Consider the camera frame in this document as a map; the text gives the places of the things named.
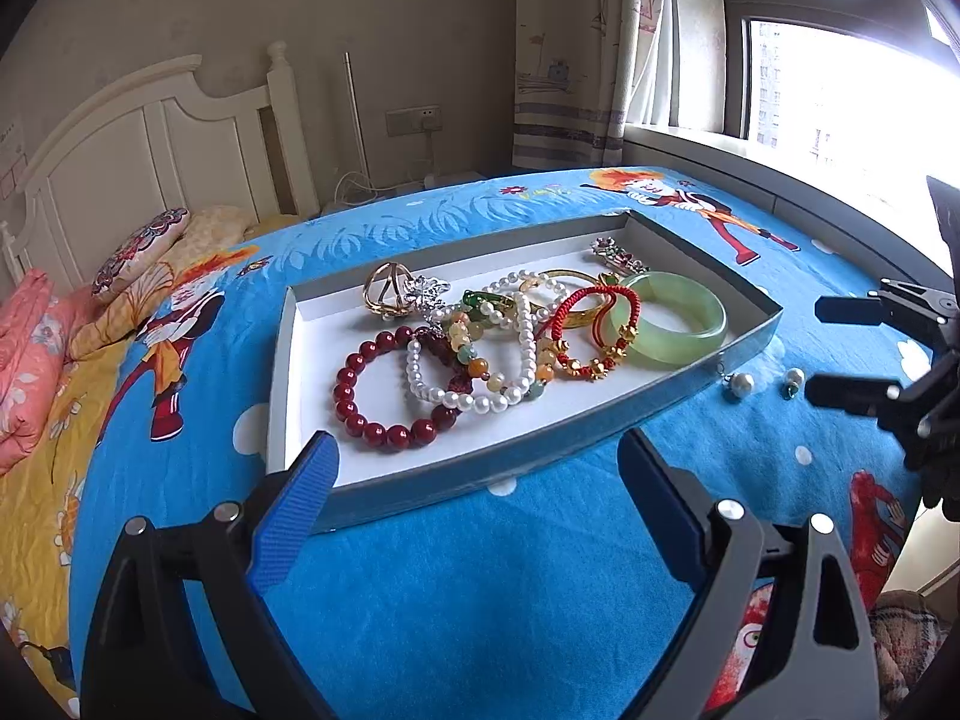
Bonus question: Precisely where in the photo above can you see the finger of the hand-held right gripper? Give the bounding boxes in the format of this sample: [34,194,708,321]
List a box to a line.
[805,370,947,460]
[814,277,960,335]

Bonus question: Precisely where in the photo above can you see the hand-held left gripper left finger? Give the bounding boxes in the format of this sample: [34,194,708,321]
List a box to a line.
[79,429,343,720]

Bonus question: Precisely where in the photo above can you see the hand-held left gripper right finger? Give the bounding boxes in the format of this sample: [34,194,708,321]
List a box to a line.
[616,427,880,720]

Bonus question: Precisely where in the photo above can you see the pearl drop earring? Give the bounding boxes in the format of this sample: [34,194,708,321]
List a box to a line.
[719,363,755,403]

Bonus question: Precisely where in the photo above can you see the grey cardboard tray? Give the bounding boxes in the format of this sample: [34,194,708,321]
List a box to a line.
[266,210,785,535]

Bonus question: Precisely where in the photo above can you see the white pearl necklace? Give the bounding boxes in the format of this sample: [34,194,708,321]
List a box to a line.
[405,273,572,418]

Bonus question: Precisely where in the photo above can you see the red string bracelet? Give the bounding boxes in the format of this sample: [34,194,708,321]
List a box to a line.
[543,279,640,385]

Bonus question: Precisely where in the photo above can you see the multicoloured stone bead bracelet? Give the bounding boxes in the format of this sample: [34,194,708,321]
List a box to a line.
[446,306,560,400]

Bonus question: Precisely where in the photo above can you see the gold ring ornament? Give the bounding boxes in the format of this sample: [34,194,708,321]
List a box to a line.
[363,260,422,318]

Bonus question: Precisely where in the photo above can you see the silver gem brooch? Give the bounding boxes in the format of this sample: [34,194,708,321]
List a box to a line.
[590,235,650,275]

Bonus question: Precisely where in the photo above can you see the gold bangle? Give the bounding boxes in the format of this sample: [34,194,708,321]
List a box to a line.
[517,268,610,330]

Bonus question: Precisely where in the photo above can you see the silver flower brooch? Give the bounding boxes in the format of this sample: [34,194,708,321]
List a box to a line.
[405,275,453,325]

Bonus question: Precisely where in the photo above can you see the green stone pendant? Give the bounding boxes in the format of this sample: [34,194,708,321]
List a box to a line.
[460,288,520,317]

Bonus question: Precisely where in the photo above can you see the green jade bangle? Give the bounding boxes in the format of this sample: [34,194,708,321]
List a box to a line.
[608,271,729,371]

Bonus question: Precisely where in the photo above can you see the blue cartoon blanket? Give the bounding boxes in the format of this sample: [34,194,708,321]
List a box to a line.
[67,165,932,720]

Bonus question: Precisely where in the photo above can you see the dark framed window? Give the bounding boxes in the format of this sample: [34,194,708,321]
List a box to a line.
[666,0,960,260]

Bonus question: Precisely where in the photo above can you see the brown fuzzy blanket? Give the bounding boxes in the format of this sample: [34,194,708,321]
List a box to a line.
[868,588,955,707]

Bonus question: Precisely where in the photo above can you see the yellow daisy bed sheet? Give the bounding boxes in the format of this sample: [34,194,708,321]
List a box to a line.
[0,345,145,720]

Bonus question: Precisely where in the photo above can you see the yellow floral pillow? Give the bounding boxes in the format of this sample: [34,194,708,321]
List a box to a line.
[71,203,253,362]

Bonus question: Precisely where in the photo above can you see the pink quilt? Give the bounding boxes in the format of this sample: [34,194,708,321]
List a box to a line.
[0,268,100,476]

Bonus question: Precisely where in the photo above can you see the patterned embroidered pillow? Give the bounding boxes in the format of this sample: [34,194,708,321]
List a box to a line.
[91,207,191,298]

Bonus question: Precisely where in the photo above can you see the cream printed curtain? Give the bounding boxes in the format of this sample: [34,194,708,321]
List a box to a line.
[511,0,677,172]

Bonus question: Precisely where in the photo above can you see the white wooden headboard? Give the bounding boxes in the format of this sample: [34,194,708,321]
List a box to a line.
[0,40,320,295]

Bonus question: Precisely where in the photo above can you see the thin white pole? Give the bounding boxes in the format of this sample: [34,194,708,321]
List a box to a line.
[342,52,373,193]

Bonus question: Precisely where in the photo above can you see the dark red bead bracelet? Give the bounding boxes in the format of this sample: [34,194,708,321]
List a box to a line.
[333,325,470,455]

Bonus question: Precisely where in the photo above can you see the white cables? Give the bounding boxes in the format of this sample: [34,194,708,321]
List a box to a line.
[321,167,392,216]

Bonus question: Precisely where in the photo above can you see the wall socket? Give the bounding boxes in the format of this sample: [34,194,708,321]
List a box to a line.
[385,104,443,138]

